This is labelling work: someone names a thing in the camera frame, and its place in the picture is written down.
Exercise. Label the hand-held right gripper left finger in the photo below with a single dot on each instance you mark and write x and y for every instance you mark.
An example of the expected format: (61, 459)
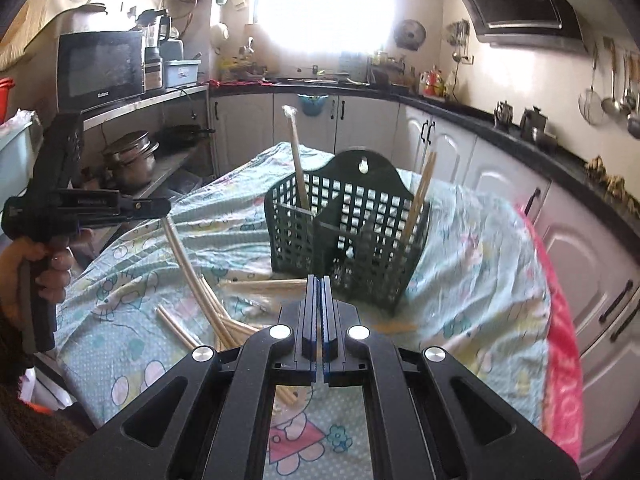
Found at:
(312, 320)

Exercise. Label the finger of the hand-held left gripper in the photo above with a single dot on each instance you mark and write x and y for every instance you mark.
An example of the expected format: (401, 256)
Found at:
(145, 208)

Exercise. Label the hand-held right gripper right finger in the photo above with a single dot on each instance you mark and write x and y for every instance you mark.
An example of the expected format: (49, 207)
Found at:
(327, 320)

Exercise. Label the pile of wooden chopsticks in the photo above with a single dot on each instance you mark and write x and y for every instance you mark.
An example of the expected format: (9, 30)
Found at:
(177, 327)

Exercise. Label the dark green plastic basket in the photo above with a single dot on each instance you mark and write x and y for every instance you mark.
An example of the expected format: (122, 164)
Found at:
(350, 175)

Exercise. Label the plastic-wrapped wooden chopstick pair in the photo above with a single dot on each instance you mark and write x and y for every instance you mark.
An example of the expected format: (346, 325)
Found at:
(298, 160)

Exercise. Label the person's left hand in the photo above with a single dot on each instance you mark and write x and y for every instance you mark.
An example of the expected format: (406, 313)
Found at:
(55, 280)

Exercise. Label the stack of metal pots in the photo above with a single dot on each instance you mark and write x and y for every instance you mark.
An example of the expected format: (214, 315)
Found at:
(131, 165)

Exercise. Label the light blue storage box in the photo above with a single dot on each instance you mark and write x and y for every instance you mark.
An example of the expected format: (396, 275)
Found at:
(15, 145)

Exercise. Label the black frying pan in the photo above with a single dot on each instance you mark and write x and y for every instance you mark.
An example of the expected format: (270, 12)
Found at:
(180, 136)

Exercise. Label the metal shelf rack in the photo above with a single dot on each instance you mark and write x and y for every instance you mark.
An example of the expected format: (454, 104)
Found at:
(150, 98)

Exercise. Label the red bucket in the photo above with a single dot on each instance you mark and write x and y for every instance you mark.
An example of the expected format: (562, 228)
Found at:
(5, 100)

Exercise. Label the light blue cartoon-print cloth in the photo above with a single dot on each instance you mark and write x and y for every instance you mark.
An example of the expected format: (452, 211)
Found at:
(450, 285)

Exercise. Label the black blender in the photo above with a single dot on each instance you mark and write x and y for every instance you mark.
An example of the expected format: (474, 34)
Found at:
(153, 72)

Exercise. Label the grey-blue plastic box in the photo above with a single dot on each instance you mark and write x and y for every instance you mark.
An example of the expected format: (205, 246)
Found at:
(181, 74)

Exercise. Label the black microwave oven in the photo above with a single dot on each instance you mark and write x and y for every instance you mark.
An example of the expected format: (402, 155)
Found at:
(100, 67)

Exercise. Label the blue hanging bin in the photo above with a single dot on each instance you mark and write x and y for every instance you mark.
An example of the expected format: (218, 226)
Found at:
(310, 107)

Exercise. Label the dish rack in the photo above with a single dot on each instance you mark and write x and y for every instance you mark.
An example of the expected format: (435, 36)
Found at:
(382, 77)

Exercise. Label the red condiment bottles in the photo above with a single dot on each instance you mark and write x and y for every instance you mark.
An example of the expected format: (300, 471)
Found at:
(433, 85)

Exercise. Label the white kitchen cabinets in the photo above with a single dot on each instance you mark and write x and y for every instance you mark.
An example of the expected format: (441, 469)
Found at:
(590, 270)

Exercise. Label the metal kettle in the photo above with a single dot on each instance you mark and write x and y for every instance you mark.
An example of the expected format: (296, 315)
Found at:
(504, 116)

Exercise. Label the bright window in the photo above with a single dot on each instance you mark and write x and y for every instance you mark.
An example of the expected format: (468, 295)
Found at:
(325, 5)

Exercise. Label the metal pot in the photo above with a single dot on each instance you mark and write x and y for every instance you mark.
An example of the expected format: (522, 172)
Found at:
(532, 122)

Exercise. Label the ginger roots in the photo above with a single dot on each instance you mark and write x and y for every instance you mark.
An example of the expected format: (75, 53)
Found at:
(600, 172)

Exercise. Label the hanging utensil rack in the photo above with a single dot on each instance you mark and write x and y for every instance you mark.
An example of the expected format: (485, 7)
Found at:
(457, 35)

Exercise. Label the metal mesh strainer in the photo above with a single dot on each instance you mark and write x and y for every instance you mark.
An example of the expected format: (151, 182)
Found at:
(591, 106)

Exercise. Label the metal ladle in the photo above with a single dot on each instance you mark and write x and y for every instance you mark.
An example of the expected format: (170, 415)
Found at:
(634, 122)
(611, 105)

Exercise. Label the black range hood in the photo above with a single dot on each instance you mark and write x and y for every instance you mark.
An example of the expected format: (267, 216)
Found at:
(515, 0)

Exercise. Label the round wall fan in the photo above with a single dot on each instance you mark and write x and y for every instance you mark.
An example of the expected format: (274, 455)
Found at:
(410, 35)

